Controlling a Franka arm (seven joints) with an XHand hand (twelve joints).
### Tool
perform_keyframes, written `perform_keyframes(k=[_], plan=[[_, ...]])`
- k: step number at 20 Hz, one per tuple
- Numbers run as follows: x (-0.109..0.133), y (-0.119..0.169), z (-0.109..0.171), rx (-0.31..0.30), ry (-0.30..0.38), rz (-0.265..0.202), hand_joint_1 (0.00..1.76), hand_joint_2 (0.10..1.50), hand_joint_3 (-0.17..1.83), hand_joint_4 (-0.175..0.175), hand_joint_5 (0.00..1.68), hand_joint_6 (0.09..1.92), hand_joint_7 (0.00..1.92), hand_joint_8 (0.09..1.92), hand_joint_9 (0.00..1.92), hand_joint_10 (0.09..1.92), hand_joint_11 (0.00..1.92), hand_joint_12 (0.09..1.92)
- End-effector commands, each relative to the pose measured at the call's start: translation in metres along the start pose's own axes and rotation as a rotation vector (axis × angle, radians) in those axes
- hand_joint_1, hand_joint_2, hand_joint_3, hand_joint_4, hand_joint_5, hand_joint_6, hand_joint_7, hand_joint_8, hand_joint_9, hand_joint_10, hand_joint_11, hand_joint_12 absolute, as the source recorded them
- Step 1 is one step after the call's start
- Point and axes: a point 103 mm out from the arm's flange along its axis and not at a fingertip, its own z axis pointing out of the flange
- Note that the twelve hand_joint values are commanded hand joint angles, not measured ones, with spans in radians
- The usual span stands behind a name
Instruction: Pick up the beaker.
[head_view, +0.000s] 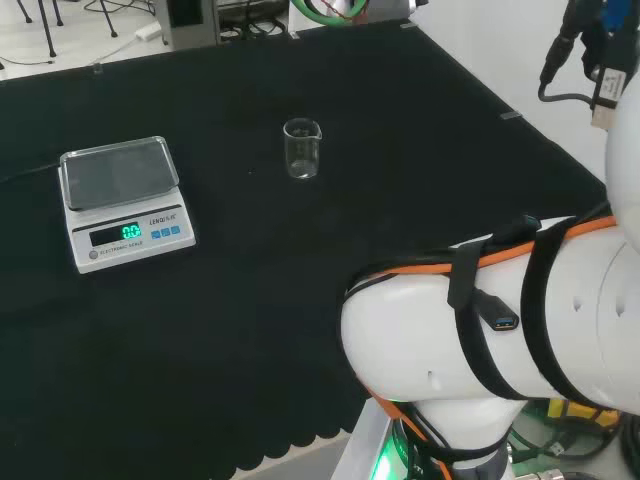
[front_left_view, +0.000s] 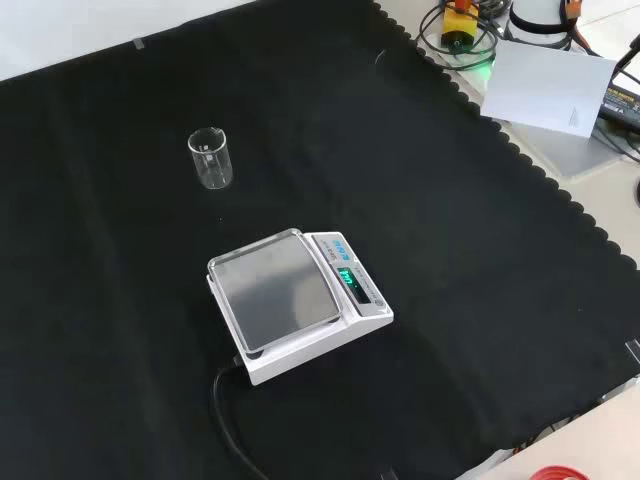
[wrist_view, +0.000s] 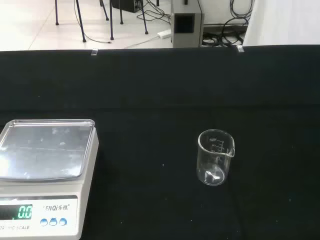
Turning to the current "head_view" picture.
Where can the small clear glass beaker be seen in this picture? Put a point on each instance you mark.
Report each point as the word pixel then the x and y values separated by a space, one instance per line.
pixel 301 150

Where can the grey metal cabinet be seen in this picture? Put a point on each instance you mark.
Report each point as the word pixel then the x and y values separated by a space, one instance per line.
pixel 185 30

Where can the usb plug with white label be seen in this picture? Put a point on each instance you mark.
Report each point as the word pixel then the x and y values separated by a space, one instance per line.
pixel 610 90

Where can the white electronic balance steel pan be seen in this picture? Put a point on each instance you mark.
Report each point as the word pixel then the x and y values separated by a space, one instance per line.
pixel 125 215

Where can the aluminium base plate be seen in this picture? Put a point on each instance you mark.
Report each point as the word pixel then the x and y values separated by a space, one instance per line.
pixel 362 440

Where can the black tripod legs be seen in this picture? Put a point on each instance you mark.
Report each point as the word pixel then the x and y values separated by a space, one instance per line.
pixel 109 20
pixel 46 30

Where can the black bench cloth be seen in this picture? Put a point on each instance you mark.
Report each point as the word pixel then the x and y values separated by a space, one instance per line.
pixel 250 310

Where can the white power adapter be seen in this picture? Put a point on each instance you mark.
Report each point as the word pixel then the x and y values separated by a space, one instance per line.
pixel 147 31

